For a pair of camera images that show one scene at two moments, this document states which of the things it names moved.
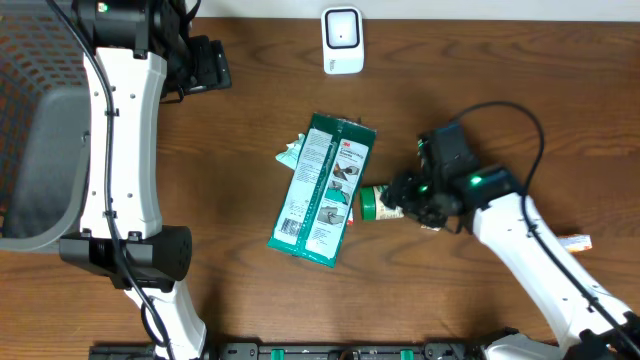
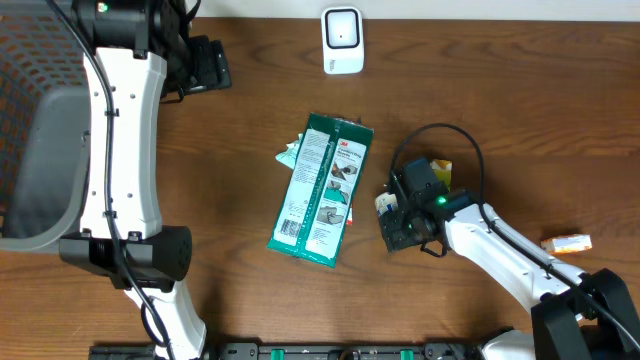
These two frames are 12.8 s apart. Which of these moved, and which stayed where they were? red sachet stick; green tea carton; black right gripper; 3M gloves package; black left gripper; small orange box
Moved: black right gripper; green tea carton
Stayed: 3M gloves package; black left gripper; small orange box; red sachet stick
